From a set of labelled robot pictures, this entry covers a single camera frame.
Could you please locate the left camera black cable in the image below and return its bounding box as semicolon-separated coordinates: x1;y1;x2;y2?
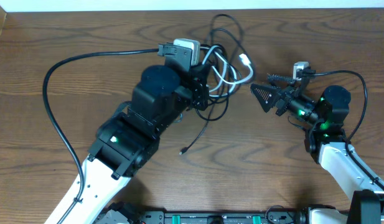
42;48;160;224

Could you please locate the white usb cable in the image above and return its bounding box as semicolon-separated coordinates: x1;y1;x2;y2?
201;45;254;98

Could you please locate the right camera black cable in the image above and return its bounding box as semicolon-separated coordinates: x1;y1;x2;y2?
312;70;384;195

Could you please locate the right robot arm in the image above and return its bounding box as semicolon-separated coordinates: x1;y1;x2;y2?
250;72;384;223

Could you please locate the thin black usb cable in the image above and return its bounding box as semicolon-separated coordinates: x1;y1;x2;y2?
179;102;216;156

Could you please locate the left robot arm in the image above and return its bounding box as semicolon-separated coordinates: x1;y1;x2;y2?
46;63;210;223

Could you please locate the camera black cable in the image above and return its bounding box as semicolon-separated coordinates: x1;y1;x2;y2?
42;48;160;224
312;70;384;195

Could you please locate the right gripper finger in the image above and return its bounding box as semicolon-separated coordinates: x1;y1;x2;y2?
250;84;281;113
267;74;296;86

